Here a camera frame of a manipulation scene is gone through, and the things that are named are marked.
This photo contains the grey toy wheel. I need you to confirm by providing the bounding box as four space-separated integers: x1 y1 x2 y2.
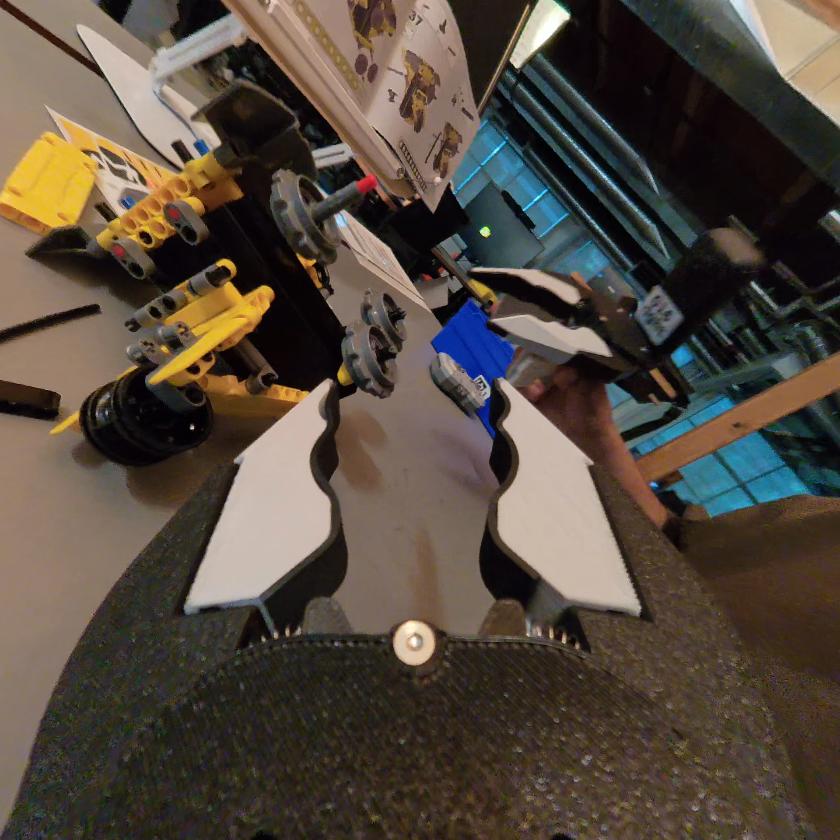
340 319 401 399

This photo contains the yellow toy panel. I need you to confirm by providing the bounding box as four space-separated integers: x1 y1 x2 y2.
0 131 99 236

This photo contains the black toy axle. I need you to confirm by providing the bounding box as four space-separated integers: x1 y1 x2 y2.
0 303 102 343

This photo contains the yellow grey sticker sheet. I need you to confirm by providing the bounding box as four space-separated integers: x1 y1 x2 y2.
46 105 191 217

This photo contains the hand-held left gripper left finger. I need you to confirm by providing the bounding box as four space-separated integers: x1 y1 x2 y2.
184 379 350 632

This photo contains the white printed paper sheet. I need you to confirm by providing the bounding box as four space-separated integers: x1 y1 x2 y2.
335 210 431 312

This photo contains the yellow toy vehicle model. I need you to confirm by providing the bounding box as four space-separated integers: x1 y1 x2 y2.
26 79 411 468

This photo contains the person's right forearm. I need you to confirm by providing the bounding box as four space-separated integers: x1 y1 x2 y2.
591 423 678 534

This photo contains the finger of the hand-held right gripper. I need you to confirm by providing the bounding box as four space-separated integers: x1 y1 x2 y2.
487 314 616 389
467 266 586 317

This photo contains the open instruction booklet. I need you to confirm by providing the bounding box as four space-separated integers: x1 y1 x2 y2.
282 0 480 212

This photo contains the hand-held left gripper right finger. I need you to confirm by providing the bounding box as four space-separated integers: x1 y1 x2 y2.
479 379 644 636

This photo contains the long wooden beam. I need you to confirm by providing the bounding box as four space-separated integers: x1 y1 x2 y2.
633 354 840 485

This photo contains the silver ventilation duct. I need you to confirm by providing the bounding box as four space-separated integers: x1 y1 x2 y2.
620 0 840 175

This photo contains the grey toy battery box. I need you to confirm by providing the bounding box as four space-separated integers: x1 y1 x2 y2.
430 352 493 416

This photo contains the blue plastic bin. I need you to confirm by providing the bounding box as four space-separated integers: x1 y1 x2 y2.
430 298 516 437

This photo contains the dark monitor green sticker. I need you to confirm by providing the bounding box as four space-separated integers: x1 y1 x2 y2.
459 187 547 263

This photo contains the black toy beam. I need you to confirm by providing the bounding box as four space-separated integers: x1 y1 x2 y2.
0 379 61 421

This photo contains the person's right hand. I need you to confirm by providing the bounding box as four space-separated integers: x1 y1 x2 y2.
521 364 618 460

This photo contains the white book stand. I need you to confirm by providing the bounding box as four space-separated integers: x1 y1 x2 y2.
75 0 454 198

